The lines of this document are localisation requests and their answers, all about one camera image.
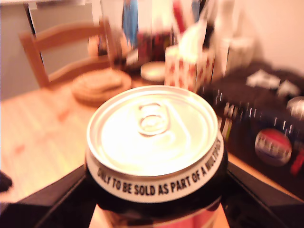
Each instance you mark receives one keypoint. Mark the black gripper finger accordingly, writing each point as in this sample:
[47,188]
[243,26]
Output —
[59,202]
[266,204]

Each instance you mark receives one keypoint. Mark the black Pepsi Max can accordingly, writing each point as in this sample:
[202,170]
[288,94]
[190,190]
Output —
[152,135]

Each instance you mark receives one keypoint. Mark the black Pepsi Max multipack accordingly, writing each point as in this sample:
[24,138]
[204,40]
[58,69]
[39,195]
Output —
[261,114]

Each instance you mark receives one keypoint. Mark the round woven trivet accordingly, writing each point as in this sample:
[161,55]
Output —
[102,85]

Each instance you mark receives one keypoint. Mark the small white carton box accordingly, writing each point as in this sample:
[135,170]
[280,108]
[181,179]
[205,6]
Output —
[237,54]

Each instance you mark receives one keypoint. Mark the gingerbread print tissue box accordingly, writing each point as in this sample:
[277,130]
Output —
[187,69]

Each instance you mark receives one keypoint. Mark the grey shallow plate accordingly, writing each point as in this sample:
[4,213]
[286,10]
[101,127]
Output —
[153,71]

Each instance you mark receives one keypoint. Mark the wooden chair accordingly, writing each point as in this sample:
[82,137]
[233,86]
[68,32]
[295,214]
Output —
[64,33]

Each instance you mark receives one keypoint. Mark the tall glass jar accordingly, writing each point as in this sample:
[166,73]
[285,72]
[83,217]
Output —
[111,35]

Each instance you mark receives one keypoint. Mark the white paper tissue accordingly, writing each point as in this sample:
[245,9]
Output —
[192,38]

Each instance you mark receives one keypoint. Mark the blue cloth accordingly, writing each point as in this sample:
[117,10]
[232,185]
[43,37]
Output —
[130,21]

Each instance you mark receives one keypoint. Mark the red yellow sachet stick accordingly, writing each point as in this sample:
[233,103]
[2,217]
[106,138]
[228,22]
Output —
[179,16]

